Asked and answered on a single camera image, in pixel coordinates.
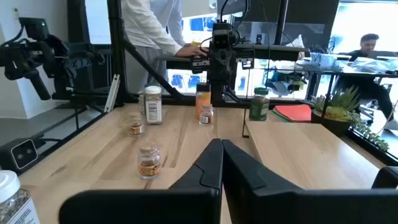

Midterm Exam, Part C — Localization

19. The white-lidded clear spice jar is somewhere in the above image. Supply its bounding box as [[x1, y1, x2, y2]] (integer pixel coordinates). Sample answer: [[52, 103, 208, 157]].
[[144, 85, 163, 126], [0, 170, 41, 224]]

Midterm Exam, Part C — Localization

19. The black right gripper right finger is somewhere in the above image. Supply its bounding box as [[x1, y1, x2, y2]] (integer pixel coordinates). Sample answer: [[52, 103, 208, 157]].
[[221, 139, 398, 224]]

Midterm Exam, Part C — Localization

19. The silver frame bracket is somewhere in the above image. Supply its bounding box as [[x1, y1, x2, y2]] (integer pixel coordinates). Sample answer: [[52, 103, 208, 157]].
[[104, 73, 121, 113]]

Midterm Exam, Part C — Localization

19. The person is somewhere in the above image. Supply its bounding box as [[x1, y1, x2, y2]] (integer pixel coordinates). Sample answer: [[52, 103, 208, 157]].
[[120, 0, 208, 94], [334, 32, 397, 121]]

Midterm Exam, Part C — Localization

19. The orange spice jar black lid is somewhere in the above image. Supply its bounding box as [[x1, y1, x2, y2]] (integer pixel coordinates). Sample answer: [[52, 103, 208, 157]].
[[195, 82, 211, 121]]

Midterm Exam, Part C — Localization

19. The grey desk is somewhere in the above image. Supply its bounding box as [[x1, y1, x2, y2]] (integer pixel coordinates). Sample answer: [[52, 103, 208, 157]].
[[155, 43, 307, 71]]

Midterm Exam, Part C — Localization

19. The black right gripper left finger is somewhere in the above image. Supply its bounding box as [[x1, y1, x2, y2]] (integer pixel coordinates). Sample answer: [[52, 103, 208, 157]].
[[58, 138, 224, 224]]

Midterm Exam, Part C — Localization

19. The green-lidded herb jar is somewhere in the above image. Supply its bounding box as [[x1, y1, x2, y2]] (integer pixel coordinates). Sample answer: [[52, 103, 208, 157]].
[[248, 86, 270, 122]]

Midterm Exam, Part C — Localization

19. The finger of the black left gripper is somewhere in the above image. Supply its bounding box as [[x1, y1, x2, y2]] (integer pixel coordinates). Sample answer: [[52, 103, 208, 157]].
[[211, 51, 224, 82], [223, 51, 236, 82]]

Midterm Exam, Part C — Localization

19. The black table-level camera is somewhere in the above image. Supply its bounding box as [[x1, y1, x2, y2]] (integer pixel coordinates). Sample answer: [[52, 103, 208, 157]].
[[0, 138, 40, 174]]

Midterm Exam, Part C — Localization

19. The small clear glass spice jar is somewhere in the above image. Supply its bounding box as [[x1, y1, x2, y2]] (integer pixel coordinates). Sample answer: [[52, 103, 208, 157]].
[[127, 111, 145, 138], [198, 103, 215, 126], [137, 143, 162, 180]]

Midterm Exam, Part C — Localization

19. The green folder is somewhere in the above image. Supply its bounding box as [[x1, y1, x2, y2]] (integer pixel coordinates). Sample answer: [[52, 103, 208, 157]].
[[272, 111, 290, 123]]

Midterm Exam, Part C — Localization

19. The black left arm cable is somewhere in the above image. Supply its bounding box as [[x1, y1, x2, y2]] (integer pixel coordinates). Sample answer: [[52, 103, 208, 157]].
[[198, 0, 251, 47]]

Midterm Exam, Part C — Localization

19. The potted succulent plant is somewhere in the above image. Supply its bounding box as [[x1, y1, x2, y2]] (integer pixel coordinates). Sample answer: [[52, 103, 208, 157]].
[[306, 85, 391, 153]]

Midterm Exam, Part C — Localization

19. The cluttered office table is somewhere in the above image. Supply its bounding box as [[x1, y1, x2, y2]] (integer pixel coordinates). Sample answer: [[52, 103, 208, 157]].
[[298, 49, 398, 78]]

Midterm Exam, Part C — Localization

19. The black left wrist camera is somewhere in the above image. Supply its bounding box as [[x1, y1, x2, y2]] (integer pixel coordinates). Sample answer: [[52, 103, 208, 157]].
[[212, 22, 238, 50]]

